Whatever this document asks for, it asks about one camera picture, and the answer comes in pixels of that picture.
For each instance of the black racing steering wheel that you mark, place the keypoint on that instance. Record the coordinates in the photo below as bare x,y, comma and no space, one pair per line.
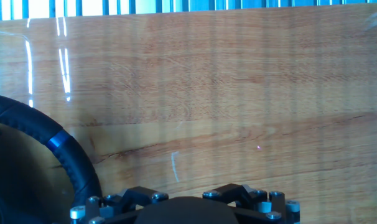
67,155

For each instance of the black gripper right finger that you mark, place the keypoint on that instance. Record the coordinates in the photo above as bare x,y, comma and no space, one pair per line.
254,196

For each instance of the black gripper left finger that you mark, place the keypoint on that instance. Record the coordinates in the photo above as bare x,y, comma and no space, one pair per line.
126,200

